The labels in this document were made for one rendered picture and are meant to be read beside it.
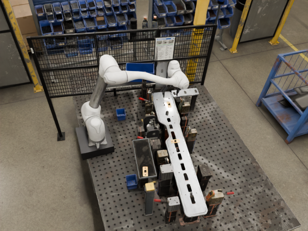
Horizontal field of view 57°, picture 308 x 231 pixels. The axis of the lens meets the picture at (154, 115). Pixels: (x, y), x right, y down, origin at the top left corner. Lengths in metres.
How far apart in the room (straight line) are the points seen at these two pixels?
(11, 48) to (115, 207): 2.65
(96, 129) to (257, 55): 3.81
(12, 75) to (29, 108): 0.54
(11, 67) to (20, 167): 1.47
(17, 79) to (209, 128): 2.90
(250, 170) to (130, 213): 1.23
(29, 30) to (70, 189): 2.78
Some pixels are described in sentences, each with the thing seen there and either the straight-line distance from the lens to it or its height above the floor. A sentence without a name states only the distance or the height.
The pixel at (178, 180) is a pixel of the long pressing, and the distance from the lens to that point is 2.43.
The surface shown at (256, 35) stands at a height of 0.26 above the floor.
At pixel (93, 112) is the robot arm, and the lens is 2.77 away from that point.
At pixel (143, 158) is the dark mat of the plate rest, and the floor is 1.16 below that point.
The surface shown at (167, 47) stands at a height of 1.31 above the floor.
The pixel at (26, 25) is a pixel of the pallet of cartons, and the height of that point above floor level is 0.60.
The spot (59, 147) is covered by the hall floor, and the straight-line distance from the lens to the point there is 3.94.
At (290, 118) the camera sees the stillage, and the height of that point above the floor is 0.16.
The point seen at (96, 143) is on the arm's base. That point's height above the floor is 0.84.
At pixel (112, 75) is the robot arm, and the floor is 1.60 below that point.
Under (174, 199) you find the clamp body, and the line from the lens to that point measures 2.28.
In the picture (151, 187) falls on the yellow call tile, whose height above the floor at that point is 1.16.
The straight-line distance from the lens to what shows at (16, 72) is 4.59.
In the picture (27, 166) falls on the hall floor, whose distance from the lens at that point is 3.90.
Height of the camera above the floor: 3.11
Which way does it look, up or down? 48 degrees down
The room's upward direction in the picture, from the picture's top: 4 degrees clockwise
